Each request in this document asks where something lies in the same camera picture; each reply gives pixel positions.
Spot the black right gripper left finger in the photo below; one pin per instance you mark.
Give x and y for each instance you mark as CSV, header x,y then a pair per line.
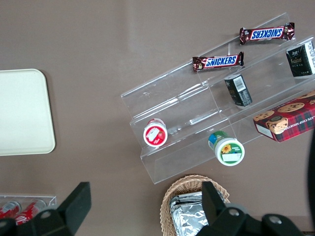
x,y
61,218

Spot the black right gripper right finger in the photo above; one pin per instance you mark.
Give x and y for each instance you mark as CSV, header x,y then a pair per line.
x,y
233,221

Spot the light tan wicker basket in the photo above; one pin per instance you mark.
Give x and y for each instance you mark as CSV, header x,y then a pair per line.
x,y
172,196

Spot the beige plastic serving tray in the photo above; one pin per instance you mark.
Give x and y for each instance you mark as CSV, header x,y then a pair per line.
x,y
24,110

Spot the clear acrylic bottle rack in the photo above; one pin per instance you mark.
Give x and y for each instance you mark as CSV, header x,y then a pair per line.
x,y
50,199

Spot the silver foil pouch stack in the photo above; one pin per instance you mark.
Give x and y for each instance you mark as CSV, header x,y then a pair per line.
x,y
187,216

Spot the green-labelled white-lid cup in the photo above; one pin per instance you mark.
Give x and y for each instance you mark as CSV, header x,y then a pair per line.
x,y
229,152

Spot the red-labelled white-lid cup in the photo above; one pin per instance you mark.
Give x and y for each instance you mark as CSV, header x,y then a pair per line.
x,y
155,135

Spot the red tartan cookie box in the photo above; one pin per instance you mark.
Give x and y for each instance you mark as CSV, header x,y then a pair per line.
x,y
290,118

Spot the small black barcode carton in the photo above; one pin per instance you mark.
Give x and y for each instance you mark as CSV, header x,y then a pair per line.
x,y
237,91

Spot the clear acrylic tiered stand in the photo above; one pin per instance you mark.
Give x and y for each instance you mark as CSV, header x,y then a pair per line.
x,y
172,98

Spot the brown Snickers bar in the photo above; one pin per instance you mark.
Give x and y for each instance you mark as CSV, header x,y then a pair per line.
x,y
267,34
217,61

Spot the small black white-sided carton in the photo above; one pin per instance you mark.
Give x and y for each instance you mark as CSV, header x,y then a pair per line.
x,y
300,59

